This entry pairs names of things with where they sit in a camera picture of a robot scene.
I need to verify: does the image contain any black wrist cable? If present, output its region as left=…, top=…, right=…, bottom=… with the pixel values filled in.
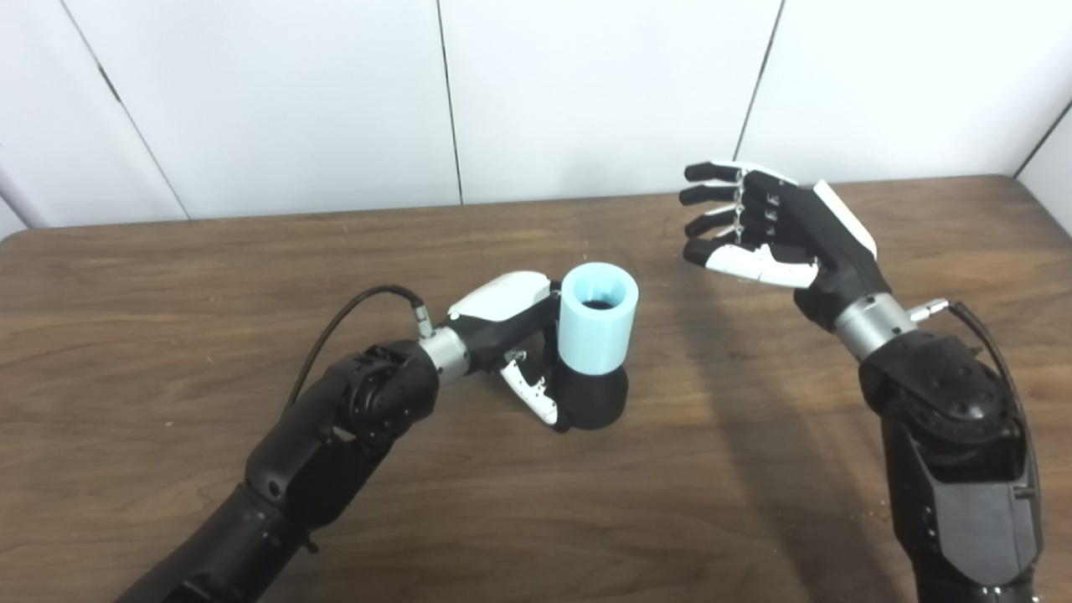
left=285, top=286, right=436, bottom=411
left=909, top=298, right=1044, bottom=503

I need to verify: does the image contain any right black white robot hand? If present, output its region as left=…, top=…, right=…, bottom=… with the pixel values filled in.
left=678, top=161, right=893, bottom=332

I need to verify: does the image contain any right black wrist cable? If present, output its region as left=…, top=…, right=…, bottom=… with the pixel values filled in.
left=909, top=298, right=1044, bottom=503

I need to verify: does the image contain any light-blue hose piece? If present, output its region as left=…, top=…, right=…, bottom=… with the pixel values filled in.
left=559, top=262, right=640, bottom=375

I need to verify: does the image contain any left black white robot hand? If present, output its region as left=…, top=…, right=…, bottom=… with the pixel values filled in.
left=446, top=271, right=575, bottom=434

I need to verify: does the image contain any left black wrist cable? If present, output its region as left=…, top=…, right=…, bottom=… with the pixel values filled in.
left=285, top=286, right=436, bottom=411

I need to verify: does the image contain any black funnel-shaped nozzle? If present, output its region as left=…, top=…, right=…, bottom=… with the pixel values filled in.
left=549, top=298, right=629, bottom=430

